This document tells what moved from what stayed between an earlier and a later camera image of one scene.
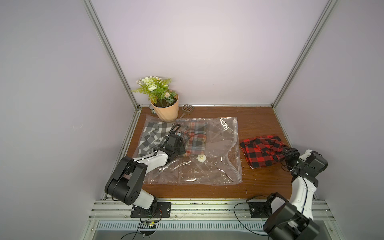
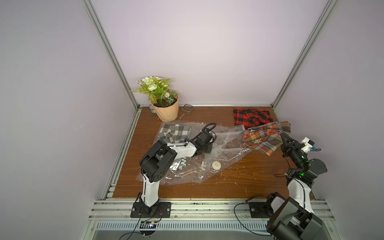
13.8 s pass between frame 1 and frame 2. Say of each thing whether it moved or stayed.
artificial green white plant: stayed
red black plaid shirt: moved
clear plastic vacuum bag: moved
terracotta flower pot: stayed
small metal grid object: stayed
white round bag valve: moved
